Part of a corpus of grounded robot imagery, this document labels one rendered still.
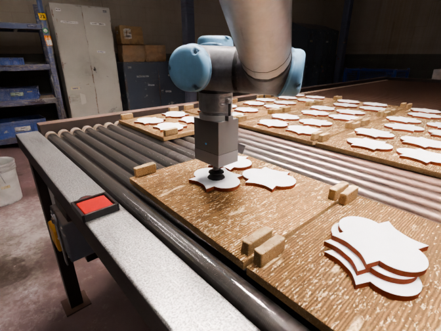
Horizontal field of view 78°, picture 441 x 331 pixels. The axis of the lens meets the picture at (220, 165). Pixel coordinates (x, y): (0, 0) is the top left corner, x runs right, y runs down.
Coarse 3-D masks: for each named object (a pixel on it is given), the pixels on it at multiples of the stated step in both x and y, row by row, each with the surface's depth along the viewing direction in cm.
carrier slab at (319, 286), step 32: (320, 224) 51; (416, 224) 51; (288, 256) 43; (320, 256) 43; (288, 288) 37; (320, 288) 37; (352, 288) 37; (320, 320) 32; (352, 320) 32; (384, 320) 32; (416, 320) 32
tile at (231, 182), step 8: (208, 168) 73; (224, 168) 73; (200, 176) 68; (232, 176) 68; (240, 176) 68; (200, 184) 65; (208, 184) 64; (216, 184) 64; (224, 184) 64; (232, 184) 64
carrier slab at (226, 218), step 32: (192, 160) 81; (256, 160) 81; (160, 192) 62; (192, 192) 62; (224, 192) 62; (256, 192) 62; (288, 192) 62; (320, 192) 62; (192, 224) 51; (224, 224) 51; (256, 224) 51; (288, 224) 51
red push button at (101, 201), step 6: (96, 198) 61; (102, 198) 61; (78, 204) 59; (84, 204) 59; (90, 204) 59; (96, 204) 59; (102, 204) 59; (108, 204) 59; (84, 210) 57; (90, 210) 57
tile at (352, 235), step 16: (352, 224) 46; (368, 224) 46; (384, 224) 46; (336, 240) 43; (352, 240) 42; (368, 240) 42; (384, 240) 42; (400, 240) 42; (368, 256) 38; (384, 256) 38; (400, 256) 38; (416, 256) 38; (400, 272) 36; (416, 272) 36
